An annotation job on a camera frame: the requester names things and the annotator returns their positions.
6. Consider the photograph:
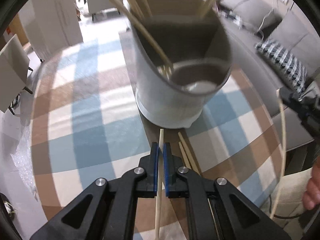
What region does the white utensil holder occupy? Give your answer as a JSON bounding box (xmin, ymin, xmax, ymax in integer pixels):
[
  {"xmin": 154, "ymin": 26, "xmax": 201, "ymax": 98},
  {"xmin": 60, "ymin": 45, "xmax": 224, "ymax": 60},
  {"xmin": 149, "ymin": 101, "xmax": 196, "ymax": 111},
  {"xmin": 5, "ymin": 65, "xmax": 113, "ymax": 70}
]
[{"xmin": 132, "ymin": 0, "xmax": 232, "ymax": 129}]

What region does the cream seat cushion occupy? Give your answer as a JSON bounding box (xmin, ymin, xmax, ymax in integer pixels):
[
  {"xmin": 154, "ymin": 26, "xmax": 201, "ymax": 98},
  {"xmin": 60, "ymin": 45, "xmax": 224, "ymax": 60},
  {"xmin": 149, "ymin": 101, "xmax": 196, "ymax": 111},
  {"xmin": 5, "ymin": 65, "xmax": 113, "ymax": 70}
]
[{"xmin": 261, "ymin": 168, "xmax": 311, "ymax": 235}]

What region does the grey sofa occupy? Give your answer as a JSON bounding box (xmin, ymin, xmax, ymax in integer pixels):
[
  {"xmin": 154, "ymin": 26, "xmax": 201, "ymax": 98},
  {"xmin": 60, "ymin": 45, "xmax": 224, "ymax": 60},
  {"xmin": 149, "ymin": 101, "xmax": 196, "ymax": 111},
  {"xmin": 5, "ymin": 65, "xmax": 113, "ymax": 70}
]
[{"xmin": 217, "ymin": 0, "xmax": 320, "ymax": 153}]

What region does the right hand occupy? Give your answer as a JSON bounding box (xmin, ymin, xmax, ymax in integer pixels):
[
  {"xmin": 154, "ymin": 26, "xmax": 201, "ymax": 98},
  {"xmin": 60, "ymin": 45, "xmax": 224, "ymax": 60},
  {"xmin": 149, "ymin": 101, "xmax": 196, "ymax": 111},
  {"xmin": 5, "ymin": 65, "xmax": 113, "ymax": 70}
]
[{"xmin": 302, "ymin": 164, "xmax": 320, "ymax": 210}]

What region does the chopstick on table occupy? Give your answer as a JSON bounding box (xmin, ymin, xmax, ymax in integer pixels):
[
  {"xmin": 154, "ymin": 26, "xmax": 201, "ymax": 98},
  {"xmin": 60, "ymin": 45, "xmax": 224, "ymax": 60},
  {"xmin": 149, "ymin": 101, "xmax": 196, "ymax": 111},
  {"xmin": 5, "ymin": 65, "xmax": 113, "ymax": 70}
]
[
  {"xmin": 178, "ymin": 142, "xmax": 192, "ymax": 169},
  {"xmin": 178, "ymin": 132, "xmax": 202, "ymax": 175}
]

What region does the plaid tablecloth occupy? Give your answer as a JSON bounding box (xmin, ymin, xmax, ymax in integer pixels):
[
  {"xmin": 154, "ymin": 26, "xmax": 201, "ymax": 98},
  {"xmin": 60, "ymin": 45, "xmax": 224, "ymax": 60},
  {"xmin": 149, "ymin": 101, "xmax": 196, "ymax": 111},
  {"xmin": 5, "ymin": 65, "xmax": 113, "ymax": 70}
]
[{"xmin": 31, "ymin": 33, "xmax": 281, "ymax": 219}]

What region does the beige side cabinet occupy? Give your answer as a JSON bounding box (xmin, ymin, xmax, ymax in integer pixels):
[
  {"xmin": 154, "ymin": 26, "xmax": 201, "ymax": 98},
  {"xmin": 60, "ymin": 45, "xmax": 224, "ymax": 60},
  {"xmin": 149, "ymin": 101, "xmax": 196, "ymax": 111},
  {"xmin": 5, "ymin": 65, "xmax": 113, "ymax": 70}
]
[{"xmin": 0, "ymin": 34, "xmax": 33, "ymax": 113}]

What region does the white tall cabinet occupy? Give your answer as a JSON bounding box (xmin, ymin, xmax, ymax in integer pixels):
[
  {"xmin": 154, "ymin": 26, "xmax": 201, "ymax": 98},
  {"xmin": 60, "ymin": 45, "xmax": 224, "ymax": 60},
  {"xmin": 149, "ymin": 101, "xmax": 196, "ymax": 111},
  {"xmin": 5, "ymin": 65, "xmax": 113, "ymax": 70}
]
[{"xmin": 18, "ymin": 0, "xmax": 83, "ymax": 61}]

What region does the grey cushion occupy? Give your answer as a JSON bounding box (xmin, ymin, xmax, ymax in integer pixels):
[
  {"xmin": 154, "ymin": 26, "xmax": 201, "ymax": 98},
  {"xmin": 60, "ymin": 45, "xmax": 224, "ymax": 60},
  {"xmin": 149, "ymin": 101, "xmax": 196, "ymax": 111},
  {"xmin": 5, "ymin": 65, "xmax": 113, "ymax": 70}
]
[{"xmin": 220, "ymin": 0, "xmax": 281, "ymax": 32}]

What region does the bubble wrap sheet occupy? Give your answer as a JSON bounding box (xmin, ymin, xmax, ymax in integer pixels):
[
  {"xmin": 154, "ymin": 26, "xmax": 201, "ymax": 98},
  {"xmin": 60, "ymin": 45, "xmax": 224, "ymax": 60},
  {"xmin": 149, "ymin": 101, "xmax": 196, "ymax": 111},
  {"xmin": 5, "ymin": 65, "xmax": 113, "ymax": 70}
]
[{"xmin": 11, "ymin": 127, "xmax": 38, "ymax": 201}]

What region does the houndstooth cushion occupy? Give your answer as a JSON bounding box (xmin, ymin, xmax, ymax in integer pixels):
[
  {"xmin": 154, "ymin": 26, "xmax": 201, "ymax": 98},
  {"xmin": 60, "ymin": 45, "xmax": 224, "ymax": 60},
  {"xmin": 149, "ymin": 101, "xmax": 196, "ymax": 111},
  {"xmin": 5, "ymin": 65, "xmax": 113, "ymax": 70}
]
[{"xmin": 254, "ymin": 39, "xmax": 308, "ymax": 94}]

